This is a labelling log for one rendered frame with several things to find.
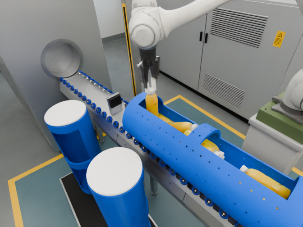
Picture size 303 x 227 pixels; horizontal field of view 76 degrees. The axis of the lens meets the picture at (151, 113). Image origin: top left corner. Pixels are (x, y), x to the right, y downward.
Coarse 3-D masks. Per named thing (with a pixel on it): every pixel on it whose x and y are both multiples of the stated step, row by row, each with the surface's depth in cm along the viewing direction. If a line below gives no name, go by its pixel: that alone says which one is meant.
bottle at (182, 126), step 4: (172, 124) 108; (176, 124) 105; (180, 124) 103; (184, 124) 101; (188, 124) 100; (192, 124) 100; (176, 128) 104; (180, 128) 102; (184, 128) 101; (188, 128) 100
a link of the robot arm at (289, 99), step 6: (300, 72) 101; (294, 78) 103; (300, 78) 100; (294, 84) 103; (300, 84) 100; (288, 90) 108; (294, 90) 103; (300, 90) 100; (288, 96) 108; (294, 96) 103; (300, 96) 100; (288, 102) 109; (294, 102) 104; (300, 102) 100; (294, 108) 108; (300, 108) 103
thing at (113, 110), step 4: (116, 92) 141; (112, 96) 138; (116, 96) 138; (120, 96) 141; (108, 100) 137; (112, 100) 137; (116, 100) 140; (120, 100) 142; (108, 104) 140; (112, 104) 139; (116, 104) 141; (120, 104) 147; (112, 108) 142; (116, 108) 145; (120, 108) 148; (112, 112) 144; (116, 112) 147
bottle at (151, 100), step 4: (148, 96) 101; (152, 96) 101; (156, 96) 103; (148, 100) 102; (152, 100) 102; (156, 100) 103; (148, 104) 104; (152, 104) 103; (156, 104) 104; (148, 108) 105; (152, 108) 105; (156, 108) 106; (152, 112) 106; (156, 112) 108
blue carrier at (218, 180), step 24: (144, 96) 109; (144, 120) 100; (144, 144) 104; (168, 144) 90; (192, 144) 83; (216, 144) 102; (192, 168) 82; (216, 168) 75; (264, 168) 87; (216, 192) 75; (240, 192) 69; (264, 192) 66; (240, 216) 71; (264, 216) 64; (288, 216) 61
